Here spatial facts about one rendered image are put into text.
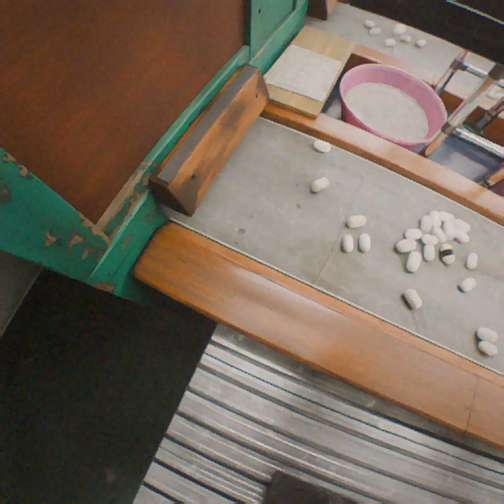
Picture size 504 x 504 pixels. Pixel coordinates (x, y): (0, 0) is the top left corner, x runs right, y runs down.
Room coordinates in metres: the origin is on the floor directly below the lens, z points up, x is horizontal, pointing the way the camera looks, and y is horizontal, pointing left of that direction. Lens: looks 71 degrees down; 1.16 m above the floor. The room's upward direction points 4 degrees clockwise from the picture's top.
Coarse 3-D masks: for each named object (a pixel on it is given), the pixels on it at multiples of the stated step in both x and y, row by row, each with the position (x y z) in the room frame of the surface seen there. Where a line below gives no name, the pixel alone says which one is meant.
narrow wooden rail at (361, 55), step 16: (368, 48) 0.75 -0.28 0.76; (352, 64) 0.71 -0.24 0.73; (384, 64) 0.68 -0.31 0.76; (400, 64) 0.69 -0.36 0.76; (432, 80) 0.65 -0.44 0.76; (448, 96) 0.61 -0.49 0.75; (464, 96) 0.61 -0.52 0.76; (480, 112) 0.57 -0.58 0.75; (496, 128) 0.55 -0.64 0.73; (496, 144) 0.53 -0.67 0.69
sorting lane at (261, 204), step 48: (240, 144) 0.38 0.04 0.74; (288, 144) 0.38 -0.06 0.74; (240, 192) 0.26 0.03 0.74; (288, 192) 0.27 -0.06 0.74; (336, 192) 0.28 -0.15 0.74; (384, 192) 0.29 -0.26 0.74; (432, 192) 0.30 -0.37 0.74; (240, 240) 0.16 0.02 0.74; (288, 240) 0.17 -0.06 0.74; (336, 240) 0.18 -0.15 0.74; (384, 240) 0.18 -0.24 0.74; (480, 240) 0.20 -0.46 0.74; (336, 288) 0.09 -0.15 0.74; (384, 288) 0.09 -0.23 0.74; (432, 288) 0.10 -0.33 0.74; (480, 288) 0.10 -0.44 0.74; (432, 336) 0.01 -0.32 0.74
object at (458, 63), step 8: (456, 56) 0.61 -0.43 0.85; (464, 56) 0.60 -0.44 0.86; (456, 64) 0.60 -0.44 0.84; (464, 64) 0.60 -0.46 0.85; (448, 72) 0.60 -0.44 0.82; (472, 72) 0.59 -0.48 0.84; (480, 72) 0.58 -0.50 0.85; (440, 80) 0.61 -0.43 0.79; (448, 80) 0.60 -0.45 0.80; (440, 88) 0.60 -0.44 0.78; (496, 104) 0.55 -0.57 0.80; (448, 112) 0.60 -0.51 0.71; (488, 112) 0.55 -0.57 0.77; (496, 112) 0.54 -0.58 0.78; (464, 120) 0.58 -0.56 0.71; (480, 120) 0.55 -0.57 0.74; (488, 120) 0.54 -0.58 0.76; (464, 128) 0.55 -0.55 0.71; (472, 128) 0.55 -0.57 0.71; (480, 128) 0.54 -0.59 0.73; (456, 136) 0.55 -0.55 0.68; (480, 136) 0.53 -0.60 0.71; (472, 144) 0.53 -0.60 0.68
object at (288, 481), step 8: (280, 472) -0.22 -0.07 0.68; (272, 480) -0.24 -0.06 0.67; (280, 480) -0.24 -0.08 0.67; (288, 480) -0.23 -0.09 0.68; (296, 480) -0.23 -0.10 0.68; (304, 480) -0.23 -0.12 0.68; (272, 488) -0.25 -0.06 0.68; (280, 488) -0.25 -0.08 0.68; (288, 488) -0.25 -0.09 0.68; (296, 488) -0.25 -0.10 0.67; (304, 488) -0.24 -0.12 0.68; (312, 488) -0.24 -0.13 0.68; (320, 488) -0.24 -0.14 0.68; (272, 496) -0.26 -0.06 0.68; (280, 496) -0.26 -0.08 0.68; (288, 496) -0.26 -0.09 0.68; (296, 496) -0.26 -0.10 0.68; (304, 496) -0.26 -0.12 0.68; (312, 496) -0.26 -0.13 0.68; (320, 496) -0.25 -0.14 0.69; (328, 496) -0.25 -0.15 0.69; (336, 496) -0.25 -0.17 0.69; (344, 496) -0.26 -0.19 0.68
